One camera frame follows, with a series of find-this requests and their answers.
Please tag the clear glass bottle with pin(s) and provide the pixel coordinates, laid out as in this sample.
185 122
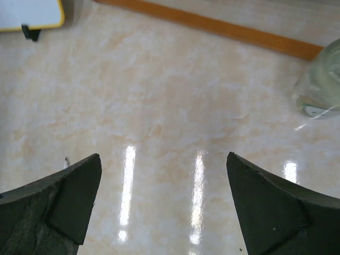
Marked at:
316 93

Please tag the orange wooden shelf rack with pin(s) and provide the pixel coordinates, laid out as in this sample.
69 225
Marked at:
288 46

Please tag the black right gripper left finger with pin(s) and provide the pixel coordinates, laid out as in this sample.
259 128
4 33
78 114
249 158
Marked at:
51 215

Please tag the yellow framed whiteboard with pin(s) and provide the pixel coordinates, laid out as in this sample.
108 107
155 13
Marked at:
31 17

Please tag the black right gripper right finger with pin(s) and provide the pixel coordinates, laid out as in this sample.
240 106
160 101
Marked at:
277 216

